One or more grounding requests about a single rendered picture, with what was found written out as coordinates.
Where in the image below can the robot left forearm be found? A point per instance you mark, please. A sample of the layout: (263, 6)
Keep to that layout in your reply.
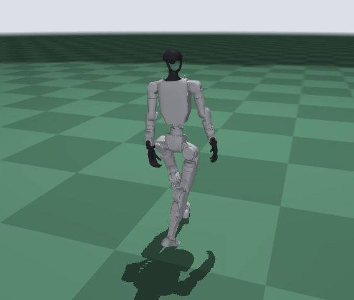
(149, 132)

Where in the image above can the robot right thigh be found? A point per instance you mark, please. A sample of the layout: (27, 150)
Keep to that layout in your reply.
(189, 169)

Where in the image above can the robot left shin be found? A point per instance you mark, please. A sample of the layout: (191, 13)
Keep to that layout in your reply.
(174, 186)

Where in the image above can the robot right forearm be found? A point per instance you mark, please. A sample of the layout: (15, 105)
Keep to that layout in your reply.
(207, 122)

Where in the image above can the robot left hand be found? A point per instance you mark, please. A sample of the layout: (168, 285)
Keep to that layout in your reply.
(152, 156)

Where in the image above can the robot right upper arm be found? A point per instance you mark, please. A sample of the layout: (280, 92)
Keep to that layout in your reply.
(196, 88)

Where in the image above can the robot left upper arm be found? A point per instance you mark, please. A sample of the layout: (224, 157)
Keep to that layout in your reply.
(152, 101)

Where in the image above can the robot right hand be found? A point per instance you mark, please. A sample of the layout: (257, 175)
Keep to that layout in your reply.
(213, 143)

